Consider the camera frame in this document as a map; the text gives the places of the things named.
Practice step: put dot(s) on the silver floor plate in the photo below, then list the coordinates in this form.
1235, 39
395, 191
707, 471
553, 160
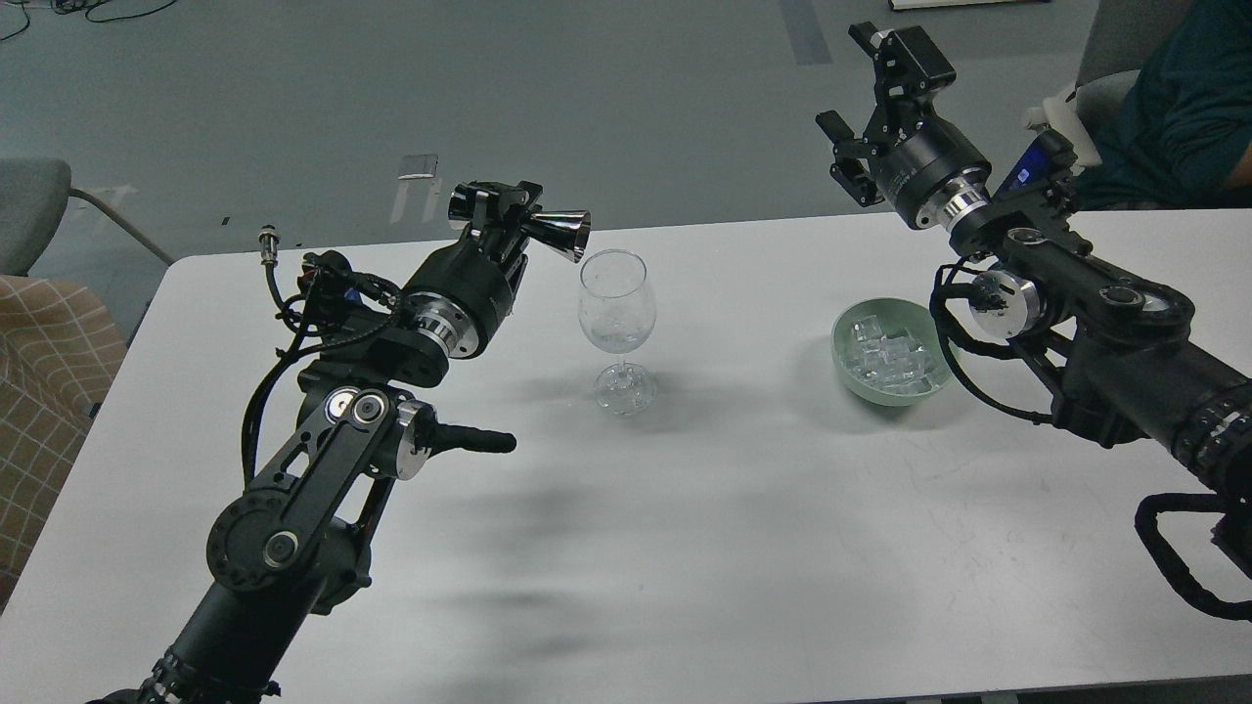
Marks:
417, 167

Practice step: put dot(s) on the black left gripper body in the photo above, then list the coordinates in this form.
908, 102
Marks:
464, 291

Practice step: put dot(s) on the beige checked cushion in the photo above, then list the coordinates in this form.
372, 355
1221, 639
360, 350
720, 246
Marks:
60, 352

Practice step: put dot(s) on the clear wine glass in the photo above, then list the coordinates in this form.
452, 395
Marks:
617, 313

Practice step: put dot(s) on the clear ice cubes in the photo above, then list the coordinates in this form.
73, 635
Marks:
897, 363

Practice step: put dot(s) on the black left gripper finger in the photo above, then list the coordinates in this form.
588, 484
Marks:
496, 216

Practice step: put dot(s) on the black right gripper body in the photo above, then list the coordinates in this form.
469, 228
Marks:
932, 176

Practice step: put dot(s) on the steel cocktail jigger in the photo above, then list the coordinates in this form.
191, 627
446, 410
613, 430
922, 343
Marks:
566, 232

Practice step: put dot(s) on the green bowl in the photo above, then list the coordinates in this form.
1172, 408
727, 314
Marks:
895, 315

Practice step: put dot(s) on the person in dark shirt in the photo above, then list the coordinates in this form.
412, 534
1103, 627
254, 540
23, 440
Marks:
1181, 138

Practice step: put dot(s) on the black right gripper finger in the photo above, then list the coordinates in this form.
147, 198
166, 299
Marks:
855, 157
909, 70

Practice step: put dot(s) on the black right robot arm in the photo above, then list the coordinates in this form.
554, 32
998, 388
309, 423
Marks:
1030, 321

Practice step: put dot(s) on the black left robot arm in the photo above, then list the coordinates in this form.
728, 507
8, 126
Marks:
330, 430

